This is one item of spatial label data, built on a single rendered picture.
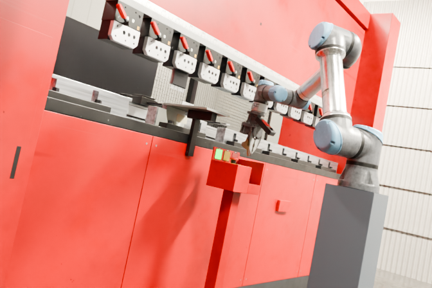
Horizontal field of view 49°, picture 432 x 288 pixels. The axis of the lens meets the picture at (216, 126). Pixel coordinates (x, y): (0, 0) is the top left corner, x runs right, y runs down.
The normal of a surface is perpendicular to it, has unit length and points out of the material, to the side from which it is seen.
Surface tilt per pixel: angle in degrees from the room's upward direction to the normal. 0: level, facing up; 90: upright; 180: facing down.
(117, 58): 90
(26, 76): 90
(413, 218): 90
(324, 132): 97
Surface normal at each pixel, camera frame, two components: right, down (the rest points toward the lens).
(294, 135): -0.58, -0.18
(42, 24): 0.79, 0.11
